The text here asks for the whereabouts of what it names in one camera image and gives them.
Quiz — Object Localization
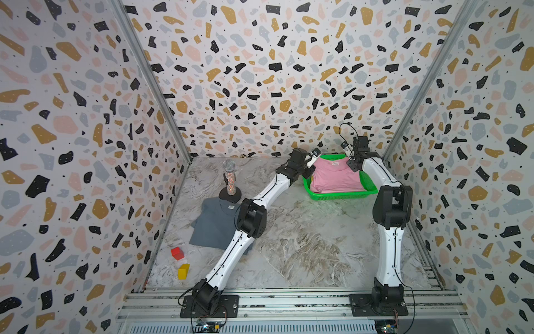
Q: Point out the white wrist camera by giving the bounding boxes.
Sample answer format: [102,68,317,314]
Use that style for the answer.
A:
[306,148,321,168]
[341,141,352,157]

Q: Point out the green plastic basket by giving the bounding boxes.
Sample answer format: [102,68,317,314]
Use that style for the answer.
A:
[303,154,378,200]

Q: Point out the aluminium front rail frame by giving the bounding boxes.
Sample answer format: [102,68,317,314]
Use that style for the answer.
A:
[118,288,476,333]

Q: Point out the pink t-shirt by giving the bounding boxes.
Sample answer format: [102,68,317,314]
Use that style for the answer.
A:
[310,157,365,194]

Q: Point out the right circuit board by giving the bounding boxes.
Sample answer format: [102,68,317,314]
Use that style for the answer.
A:
[375,320,398,334]

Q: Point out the red block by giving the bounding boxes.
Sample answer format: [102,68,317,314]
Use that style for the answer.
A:
[171,246,185,261]

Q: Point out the circuit board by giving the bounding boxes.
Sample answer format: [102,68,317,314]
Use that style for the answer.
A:
[193,319,222,333]
[375,320,398,334]

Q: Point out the grey t-shirt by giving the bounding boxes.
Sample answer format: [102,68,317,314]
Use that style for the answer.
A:
[189,198,240,250]

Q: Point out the left circuit board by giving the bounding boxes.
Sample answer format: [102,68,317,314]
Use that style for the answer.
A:
[193,319,222,333]

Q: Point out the yellow block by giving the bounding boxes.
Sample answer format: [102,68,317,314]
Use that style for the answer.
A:
[177,264,190,281]

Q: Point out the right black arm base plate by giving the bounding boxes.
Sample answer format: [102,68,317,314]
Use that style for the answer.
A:
[348,293,409,317]

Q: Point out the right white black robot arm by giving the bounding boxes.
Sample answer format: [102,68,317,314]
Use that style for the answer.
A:
[345,136,413,316]

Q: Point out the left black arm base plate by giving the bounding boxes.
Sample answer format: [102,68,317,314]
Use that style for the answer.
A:
[179,294,239,319]

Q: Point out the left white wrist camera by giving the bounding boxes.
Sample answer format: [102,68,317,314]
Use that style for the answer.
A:
[306,148,321,168]

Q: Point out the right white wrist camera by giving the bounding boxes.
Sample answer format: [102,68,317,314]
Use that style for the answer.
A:
[341,141,352,157]

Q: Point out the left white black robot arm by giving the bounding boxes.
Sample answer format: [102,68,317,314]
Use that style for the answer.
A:
[191,148,321,316]

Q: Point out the sprinkle tube on black base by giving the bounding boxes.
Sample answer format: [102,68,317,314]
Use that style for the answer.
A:
[218,159,242,203]

